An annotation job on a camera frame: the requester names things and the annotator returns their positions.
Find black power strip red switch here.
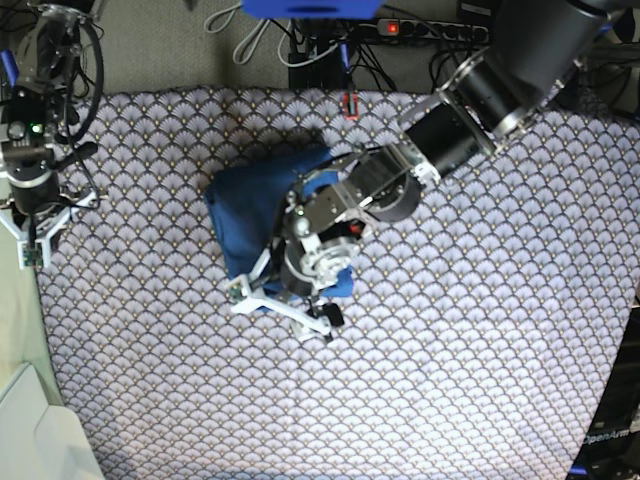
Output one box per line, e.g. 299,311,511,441
375,18,491,44

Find grey looped cable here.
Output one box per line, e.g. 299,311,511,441
204,0,281,65

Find blue handled clamp left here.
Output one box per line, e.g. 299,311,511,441
1,49,19,88

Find fan-patterned tablecloth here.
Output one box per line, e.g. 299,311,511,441
38,87,639,479

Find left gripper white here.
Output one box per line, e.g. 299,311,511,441
227,248,345,343

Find white bin at corner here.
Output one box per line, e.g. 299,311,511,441
1,363,104,479

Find red black table clamp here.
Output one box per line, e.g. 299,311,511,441
342,91,359,120

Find black OpenArm box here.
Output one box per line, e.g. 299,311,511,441
567,302,639,479

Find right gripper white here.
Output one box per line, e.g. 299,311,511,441
1,187,107,269

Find blue long-sleeve T-shirt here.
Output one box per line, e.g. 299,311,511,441
204,147,332,279

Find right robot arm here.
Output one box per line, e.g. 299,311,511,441
1,1,105,269

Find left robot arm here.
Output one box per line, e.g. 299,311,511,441
227,1,630,340

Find blue box at top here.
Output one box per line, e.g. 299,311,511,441
242,0,383,19

